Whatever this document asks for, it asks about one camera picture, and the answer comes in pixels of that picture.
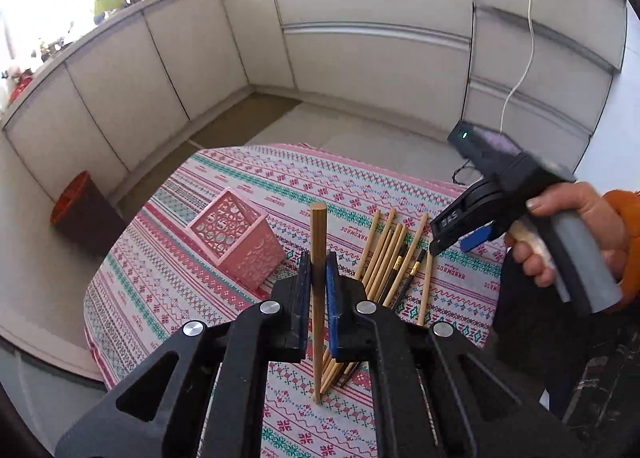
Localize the white power cable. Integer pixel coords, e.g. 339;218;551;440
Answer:
498;0;536;134

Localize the red-rimmed dark trash bin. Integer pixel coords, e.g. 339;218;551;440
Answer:
50;171;126;258

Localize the black camera with screen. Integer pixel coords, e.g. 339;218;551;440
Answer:
447;121;522;176

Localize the pink perforated utensil holder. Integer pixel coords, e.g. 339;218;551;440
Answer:
186;188;285;291

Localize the person's right hand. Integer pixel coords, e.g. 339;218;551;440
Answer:
506;182;629;287

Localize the black cable bundle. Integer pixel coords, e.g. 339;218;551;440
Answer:
451;159;476;185

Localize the patterned woven tablecloth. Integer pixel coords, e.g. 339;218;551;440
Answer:
83;142;511;458

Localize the orange sleeve forearm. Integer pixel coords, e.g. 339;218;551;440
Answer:
604;189;640;304

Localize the light wooden chopstick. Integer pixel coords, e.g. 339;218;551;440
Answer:
310;202;328;404

